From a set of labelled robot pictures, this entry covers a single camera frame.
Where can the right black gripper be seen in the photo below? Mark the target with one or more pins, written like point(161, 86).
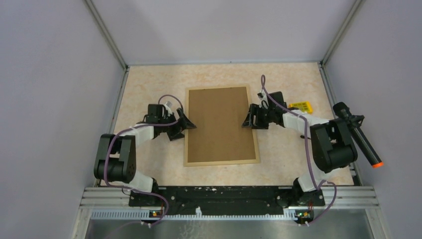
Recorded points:
point(255, 110)

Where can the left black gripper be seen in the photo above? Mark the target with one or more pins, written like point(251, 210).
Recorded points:
point(176, 133)

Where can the light wooden picture frame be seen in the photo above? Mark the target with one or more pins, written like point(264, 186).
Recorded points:
point(186, 132)

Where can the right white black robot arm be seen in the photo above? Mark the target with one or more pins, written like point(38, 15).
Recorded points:
point(329, 144)

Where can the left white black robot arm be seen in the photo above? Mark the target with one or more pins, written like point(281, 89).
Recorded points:
point(116, 153)

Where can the yellow calculator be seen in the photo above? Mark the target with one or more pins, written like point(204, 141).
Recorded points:
point(303, 106)

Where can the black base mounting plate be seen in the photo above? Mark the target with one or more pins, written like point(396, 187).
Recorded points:
point(229, 200)

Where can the black microphone orange tip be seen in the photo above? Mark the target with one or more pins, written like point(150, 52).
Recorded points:
point(342, 111)

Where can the black microphone tripod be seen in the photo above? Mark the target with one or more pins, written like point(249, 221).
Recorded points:
point(354, 121)

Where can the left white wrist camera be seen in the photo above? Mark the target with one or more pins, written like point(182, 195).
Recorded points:
point(167, 107)

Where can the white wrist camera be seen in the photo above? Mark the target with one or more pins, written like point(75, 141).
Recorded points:
point(167, 107)
point(263, 100)

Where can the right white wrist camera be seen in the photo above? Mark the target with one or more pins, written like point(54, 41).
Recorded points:
point(263, 100)

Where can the white toothed cable rail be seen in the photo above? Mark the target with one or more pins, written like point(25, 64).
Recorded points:
point(146, 215)

